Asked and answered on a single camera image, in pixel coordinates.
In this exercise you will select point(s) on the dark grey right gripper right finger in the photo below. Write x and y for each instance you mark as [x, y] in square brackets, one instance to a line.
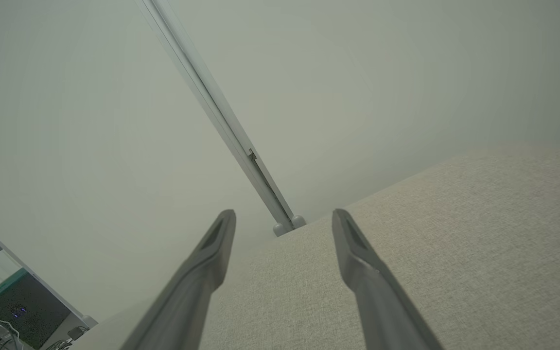
[372, 291]

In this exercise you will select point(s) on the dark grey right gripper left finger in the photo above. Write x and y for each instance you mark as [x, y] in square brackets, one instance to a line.
[197, 282]

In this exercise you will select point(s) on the fabric sofa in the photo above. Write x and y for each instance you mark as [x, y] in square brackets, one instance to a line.
[479, 243]

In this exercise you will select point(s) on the black power adapter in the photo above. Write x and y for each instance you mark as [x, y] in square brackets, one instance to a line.
[77, 333]

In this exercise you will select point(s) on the black speckled computer case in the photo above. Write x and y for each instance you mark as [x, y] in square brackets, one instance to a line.
[22, 311]

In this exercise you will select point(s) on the grey metal partition post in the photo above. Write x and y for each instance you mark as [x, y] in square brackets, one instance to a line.
[221, 116]

